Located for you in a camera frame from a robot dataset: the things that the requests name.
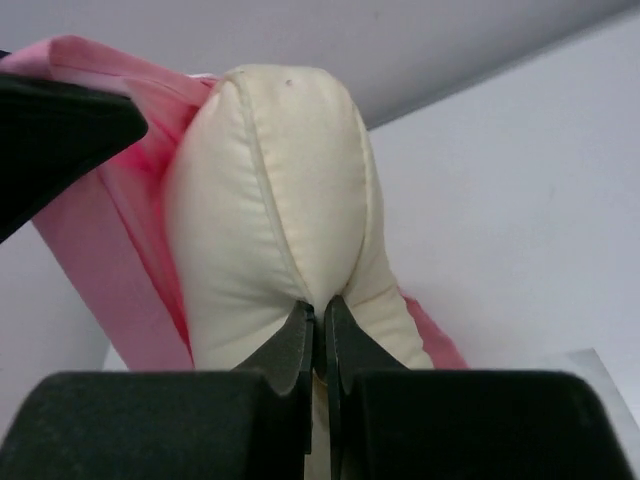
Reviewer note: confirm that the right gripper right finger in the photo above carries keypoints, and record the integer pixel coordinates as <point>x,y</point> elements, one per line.
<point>354,358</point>

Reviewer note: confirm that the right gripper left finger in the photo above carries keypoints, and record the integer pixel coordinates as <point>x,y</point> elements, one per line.
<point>285,359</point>

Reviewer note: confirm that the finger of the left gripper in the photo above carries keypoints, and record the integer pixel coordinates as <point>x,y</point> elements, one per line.
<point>63,114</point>

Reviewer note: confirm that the pink satin pillowcase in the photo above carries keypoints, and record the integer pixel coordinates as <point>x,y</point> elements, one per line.
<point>108,230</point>

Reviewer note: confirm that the cream white pillow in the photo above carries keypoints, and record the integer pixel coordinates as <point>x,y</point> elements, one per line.
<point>274,198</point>

